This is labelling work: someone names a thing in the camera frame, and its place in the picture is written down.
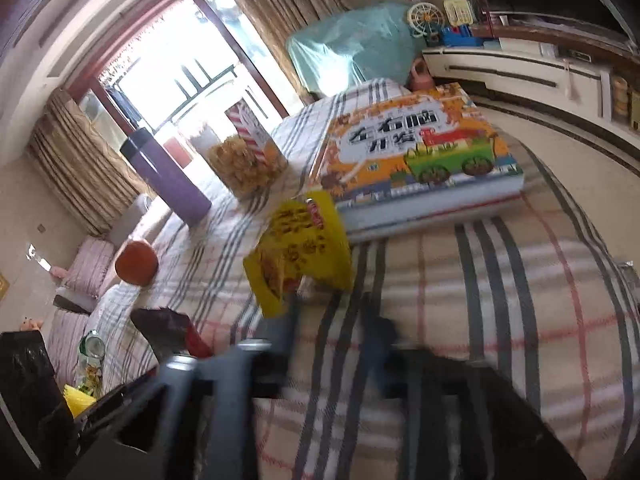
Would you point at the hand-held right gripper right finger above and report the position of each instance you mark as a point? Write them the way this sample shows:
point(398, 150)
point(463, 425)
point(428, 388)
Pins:
point(375, 345)

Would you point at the purple bottle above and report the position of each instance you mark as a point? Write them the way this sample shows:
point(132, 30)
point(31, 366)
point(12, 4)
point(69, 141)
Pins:
point(167, 175)

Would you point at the white TV cabinet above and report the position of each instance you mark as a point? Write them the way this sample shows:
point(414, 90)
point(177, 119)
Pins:
point(500, 67)

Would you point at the yellow-green toy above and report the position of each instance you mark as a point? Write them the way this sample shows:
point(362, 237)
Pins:
point(458, 12)

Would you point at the pink hanging brush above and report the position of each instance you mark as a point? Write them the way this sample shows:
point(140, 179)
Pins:
point(570, 80)

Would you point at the beige patterned curtain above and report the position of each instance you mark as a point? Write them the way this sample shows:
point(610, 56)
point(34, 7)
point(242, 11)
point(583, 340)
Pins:
point(285, 10)
point(80, 170)

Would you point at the green-capped plastic bottle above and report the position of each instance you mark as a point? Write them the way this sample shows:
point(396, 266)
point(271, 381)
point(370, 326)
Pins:
point(91, 360)

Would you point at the wooden grater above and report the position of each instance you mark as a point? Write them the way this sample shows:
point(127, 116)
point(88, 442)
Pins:
point(635, 110)

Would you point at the stacked small jars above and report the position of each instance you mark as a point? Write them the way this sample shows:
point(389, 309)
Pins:
point(619, 100)

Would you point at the red and black packet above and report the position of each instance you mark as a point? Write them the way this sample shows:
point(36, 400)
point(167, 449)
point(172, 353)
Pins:
point(175, 332)

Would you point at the plaid tablecloth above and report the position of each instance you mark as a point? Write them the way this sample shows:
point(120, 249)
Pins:
point(475, 310)

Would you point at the colourful children's book box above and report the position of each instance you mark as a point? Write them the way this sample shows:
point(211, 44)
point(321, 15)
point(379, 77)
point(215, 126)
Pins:
point(415, 155)

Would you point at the toy ferris wheel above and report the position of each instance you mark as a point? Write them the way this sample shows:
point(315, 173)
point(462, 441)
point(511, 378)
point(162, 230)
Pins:
point(424, 22)

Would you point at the pink toy kettle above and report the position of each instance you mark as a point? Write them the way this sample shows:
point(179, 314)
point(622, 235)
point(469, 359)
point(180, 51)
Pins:
point(419, 75)

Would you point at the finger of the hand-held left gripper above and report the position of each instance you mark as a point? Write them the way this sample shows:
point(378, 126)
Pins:
point(117, 400)

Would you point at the small yellow packet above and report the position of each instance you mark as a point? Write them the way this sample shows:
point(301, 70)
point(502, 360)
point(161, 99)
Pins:
point(79, 401)

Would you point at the yellow snack packet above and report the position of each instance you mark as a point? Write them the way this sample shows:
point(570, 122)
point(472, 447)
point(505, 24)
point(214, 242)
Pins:
point(300, 255)

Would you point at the orange fruit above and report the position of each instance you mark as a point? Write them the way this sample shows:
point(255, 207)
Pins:
point(136, 264)

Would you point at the blue toy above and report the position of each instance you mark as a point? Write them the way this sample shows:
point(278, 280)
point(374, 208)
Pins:
point(460, 37)

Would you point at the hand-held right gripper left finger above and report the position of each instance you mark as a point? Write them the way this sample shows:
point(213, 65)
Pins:
point(286, 330)

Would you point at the clear snack jar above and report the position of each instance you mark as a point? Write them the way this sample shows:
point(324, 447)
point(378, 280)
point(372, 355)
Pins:
point(245, 165)

